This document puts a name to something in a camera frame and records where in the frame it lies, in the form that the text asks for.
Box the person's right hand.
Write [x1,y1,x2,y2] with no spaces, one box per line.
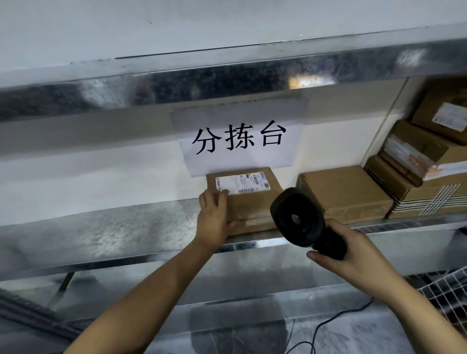
[306,220,402,303]

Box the person's left hand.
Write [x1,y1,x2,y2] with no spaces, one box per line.
[193,189,241,254]

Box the blue header label cardboard box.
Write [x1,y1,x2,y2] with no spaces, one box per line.
[206,167,285,236]

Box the black barcode scanner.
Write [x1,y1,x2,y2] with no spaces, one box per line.
[269,187,348,261]

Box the marker scrawl label cardboard box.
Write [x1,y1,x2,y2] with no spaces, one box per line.
[296,165,394,224]

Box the stack of cardboard boxes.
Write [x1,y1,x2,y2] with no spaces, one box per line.
[364,78,467,219]

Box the yellow corner label cardboard box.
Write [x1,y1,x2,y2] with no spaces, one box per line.
[411,87,467,146]

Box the person's right forearm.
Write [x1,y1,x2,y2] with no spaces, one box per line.
[383,284,467,354]

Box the person's left forearm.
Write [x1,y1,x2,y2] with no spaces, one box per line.
[64,240,219,354]

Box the metal shelving rack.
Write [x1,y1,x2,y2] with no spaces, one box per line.
[0,23,467,354]

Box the white paper sign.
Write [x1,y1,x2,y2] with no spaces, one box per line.
[169,98,309,178]

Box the black scanner cable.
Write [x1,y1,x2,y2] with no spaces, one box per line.
[284,296,374,354]

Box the white wire basket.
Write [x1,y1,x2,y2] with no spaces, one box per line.
[415,266,467,325]

